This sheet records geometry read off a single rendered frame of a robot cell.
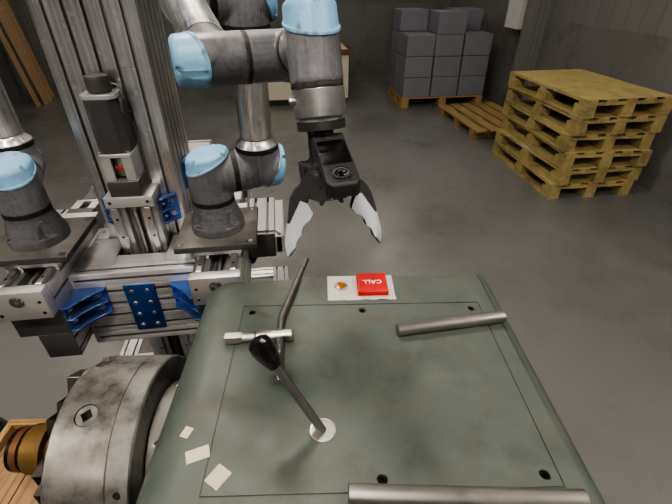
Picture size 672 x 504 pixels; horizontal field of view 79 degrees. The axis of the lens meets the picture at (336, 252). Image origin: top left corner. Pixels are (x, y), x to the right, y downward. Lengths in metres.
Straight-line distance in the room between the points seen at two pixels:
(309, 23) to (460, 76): 6.72
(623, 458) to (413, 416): 1.83
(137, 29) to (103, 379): 0.85
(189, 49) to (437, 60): 6.52
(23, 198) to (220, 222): 0.49
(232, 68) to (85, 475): 0.62
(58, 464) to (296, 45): 0.67
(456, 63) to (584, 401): 5.65
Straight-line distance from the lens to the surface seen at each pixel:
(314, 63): 0.59
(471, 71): 7.33
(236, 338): 0.72
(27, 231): 1.35
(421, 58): 6.98
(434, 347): 0.73
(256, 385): 0.67
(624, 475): 2.35
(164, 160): 1.35
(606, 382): 2.67
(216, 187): 1.15
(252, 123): 1.11
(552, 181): 4.42
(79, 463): 0.75
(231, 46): 0.67
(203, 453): 0.63
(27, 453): 0.93
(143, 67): 1.28
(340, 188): 0.53
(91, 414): 0.78
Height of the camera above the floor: 1.78
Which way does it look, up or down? 34 degrees down
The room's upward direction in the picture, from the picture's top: straight up
